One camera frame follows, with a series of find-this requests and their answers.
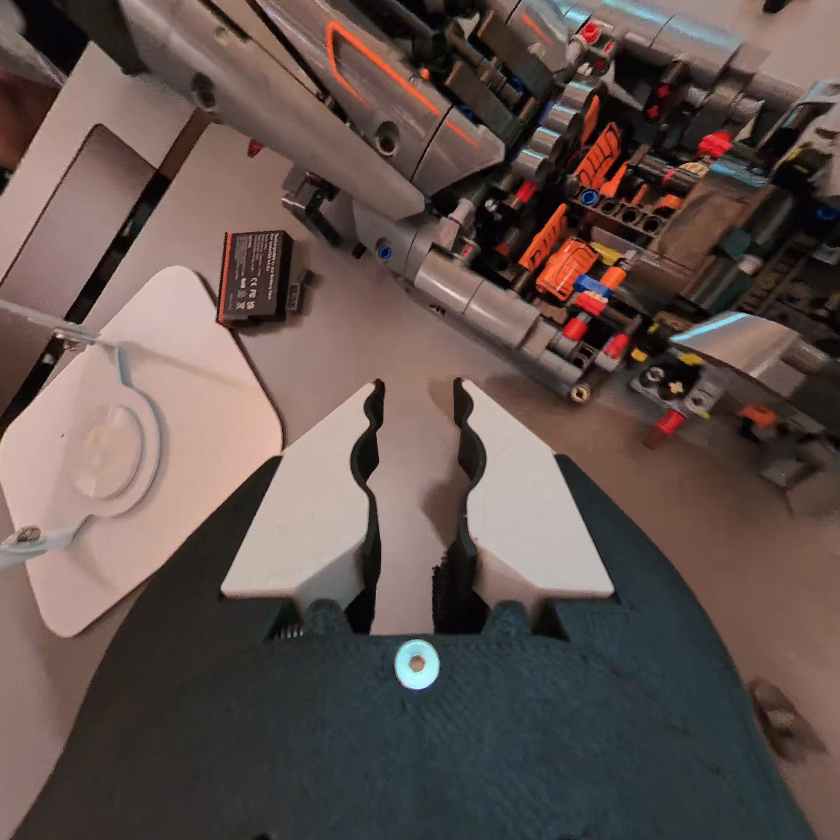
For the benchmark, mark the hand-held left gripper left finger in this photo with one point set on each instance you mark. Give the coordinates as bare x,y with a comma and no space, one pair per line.
302,525

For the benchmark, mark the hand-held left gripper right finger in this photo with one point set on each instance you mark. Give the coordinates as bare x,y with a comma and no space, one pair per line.
538,525

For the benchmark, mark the grey toy brick car model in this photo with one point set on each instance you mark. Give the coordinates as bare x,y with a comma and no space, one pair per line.
394,98

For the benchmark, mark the pale booklet stand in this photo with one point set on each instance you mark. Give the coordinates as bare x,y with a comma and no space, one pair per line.
197,394

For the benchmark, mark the black battery pack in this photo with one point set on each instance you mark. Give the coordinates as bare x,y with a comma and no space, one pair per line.
256,282

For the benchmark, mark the small grey toy brick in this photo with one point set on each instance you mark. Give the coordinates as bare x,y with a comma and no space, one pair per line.
781,718

